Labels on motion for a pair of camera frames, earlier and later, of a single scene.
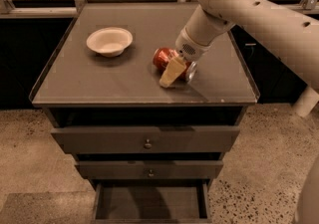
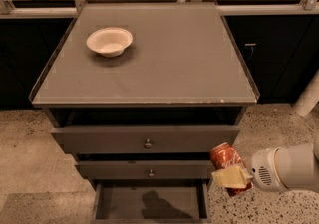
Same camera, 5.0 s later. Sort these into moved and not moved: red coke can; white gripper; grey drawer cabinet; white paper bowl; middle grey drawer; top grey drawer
Moved: white gripper; red coke can
Not moved: middle grey drawer; top grey drawer; white paper bowl; grey drawer cabinet
